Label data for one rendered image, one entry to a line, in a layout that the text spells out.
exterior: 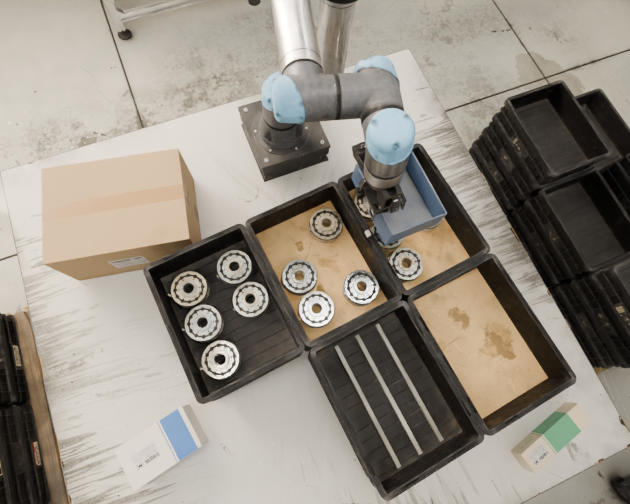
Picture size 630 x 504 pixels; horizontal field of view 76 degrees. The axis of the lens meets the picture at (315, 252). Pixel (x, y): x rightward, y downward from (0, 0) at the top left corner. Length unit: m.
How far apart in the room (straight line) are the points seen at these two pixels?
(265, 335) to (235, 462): 0.38
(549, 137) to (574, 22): 1.48
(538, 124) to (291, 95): 1.61
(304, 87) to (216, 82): 1.97
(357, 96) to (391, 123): 0.08
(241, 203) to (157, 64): 1.53
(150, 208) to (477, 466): 1.23
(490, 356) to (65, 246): 1.25
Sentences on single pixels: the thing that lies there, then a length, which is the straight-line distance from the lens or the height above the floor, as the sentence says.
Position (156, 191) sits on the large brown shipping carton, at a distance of 1.29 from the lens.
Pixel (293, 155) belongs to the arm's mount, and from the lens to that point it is 1.40.
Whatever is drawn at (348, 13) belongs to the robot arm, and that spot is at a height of 1.28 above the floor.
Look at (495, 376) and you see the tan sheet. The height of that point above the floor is 0.83.
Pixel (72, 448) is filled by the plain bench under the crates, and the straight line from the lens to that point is 1.46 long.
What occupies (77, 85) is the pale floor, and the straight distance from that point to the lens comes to 2.87.
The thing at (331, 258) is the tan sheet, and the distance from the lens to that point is 1.23.
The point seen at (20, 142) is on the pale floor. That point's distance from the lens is 2.79.
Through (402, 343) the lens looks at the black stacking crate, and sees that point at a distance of 1.22.
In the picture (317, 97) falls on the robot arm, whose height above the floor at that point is 1.46.
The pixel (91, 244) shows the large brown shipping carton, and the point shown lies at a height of 0.90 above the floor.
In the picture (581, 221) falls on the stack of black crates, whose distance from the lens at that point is 2.18.
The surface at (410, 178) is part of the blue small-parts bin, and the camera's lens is 1.10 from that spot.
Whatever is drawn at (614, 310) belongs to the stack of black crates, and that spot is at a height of 0.48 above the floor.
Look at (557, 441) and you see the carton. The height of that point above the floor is 0.76.
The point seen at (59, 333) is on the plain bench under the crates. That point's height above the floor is 0.70.
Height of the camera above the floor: 2.00
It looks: 72 degrees down
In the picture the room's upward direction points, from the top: 10 degrees clockwise
